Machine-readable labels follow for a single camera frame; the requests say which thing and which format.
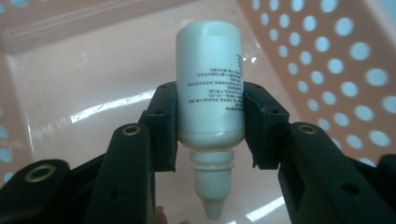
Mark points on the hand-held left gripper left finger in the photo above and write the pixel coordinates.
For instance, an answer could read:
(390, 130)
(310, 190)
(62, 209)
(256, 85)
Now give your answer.
(162, 124)

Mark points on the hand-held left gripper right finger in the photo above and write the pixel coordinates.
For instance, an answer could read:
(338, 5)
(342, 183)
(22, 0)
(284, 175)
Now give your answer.
(264, 130)

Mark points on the white dropper bottle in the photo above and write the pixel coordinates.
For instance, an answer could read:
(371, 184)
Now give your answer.
(208, 93)

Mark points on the pink perforated plastic basket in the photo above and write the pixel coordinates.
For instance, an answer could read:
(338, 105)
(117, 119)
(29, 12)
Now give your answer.
(77, 77)

